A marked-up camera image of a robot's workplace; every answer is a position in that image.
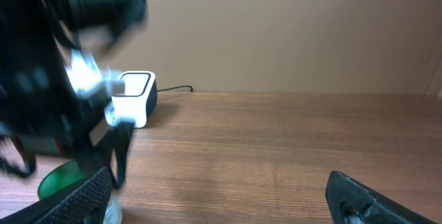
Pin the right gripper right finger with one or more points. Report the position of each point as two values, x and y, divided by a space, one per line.
350 201

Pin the green lidded small jar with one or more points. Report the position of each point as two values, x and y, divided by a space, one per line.
67 174

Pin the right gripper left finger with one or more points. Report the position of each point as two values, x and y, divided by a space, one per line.
84 201

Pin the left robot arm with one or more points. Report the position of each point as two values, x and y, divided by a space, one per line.
41 111

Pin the white barcode scanner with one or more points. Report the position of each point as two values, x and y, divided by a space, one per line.
136 103

